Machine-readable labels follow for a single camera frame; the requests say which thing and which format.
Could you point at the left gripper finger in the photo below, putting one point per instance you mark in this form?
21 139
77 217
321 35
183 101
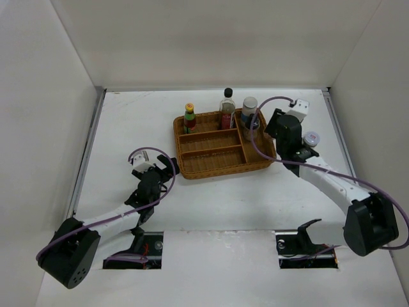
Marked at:
163 159
172 166

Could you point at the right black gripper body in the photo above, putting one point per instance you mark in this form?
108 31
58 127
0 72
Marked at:
280 149

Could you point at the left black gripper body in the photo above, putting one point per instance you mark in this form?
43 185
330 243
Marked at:
163 178

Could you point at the black cap pepper grinder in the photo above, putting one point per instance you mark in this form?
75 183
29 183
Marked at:
251 127

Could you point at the silver cap blue spice jar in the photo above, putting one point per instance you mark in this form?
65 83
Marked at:
249 107

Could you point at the yellow cap red sauce bottle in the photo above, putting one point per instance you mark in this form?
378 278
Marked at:
189 121

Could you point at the black cap clear sauce bottle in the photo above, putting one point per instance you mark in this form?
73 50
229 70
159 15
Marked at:
227 110

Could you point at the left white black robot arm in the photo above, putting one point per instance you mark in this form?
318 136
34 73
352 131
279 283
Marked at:
77 245

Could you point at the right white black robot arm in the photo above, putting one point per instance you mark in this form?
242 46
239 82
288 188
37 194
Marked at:
370 219

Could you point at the clear lid red label jar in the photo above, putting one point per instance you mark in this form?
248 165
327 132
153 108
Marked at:
311 139

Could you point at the brown wicker divided tray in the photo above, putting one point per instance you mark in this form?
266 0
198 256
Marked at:
211 152

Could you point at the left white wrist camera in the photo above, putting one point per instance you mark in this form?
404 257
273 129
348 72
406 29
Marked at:
140 161

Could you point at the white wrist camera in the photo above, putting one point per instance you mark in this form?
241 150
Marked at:
140 161
299 108

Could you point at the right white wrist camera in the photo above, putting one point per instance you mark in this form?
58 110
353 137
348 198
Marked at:
299 108

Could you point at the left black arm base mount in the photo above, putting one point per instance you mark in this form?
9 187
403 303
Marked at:
135 250

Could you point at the right aluminium table rail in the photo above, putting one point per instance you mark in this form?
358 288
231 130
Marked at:
339 134

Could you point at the aluminium table rail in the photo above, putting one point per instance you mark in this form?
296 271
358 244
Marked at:
73 199
339 134

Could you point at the left aluminium table rail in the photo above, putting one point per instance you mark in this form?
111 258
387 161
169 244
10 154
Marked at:
73 199

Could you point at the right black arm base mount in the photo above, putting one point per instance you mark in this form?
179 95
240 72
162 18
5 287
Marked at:
296 250

